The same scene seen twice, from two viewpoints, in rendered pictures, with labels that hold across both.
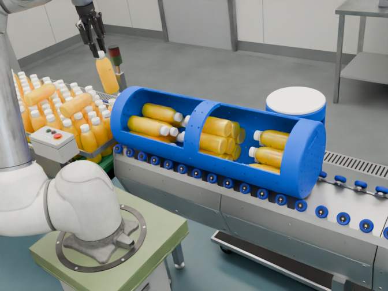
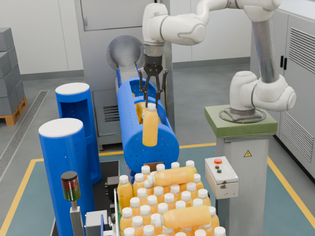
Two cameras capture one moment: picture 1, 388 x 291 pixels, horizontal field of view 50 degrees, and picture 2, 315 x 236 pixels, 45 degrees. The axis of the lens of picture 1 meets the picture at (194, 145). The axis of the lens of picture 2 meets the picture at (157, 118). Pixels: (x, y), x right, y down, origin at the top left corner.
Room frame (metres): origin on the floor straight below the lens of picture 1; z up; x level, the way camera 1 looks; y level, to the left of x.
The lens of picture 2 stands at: (2.89, 1.49, 2.01)
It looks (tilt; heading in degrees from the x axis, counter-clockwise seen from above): 23 degrees down; 225
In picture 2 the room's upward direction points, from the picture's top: 3 degrees counter-clockwise
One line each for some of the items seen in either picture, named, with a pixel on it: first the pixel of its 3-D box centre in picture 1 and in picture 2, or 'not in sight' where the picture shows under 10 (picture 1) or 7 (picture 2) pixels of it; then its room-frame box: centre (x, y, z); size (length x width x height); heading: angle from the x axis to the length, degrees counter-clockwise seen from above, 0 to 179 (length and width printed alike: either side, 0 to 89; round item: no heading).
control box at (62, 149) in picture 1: (53, 144); (221, 176); (1.64, 0.63, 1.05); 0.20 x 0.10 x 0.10; 52
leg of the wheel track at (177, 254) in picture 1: (172, 229); not in sight; (1.75, 0.19, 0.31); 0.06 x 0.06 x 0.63; 52
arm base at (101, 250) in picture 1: (104, 231); (241, 109); (0.97, 0.32, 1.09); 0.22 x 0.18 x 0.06; 55
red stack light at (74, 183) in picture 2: (114, 51); (70, 181); (2.26, 0.37, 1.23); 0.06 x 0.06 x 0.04
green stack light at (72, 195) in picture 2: (116, 59); (71, 191); (2.26, 0.37, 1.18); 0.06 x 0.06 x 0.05
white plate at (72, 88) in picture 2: not in sight; (72, 88); (1.25, -1.13, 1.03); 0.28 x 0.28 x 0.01
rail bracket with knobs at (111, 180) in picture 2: not in sight; (116, 188); (1.92, 0.20, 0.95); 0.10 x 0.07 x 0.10; 142
